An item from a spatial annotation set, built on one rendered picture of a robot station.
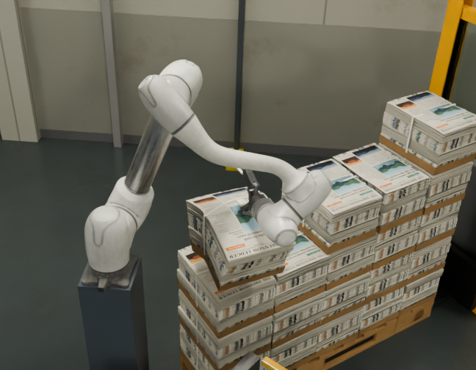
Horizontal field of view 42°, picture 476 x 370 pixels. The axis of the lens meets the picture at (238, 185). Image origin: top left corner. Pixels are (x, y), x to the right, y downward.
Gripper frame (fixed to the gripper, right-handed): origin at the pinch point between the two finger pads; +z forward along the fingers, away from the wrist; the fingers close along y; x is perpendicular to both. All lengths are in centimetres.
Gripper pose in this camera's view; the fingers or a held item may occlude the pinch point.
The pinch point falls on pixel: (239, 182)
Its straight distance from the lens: 239.0
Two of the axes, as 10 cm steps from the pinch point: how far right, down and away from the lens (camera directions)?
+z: -3.9, -4.5, 8.0
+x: 9.2, -1.7, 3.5
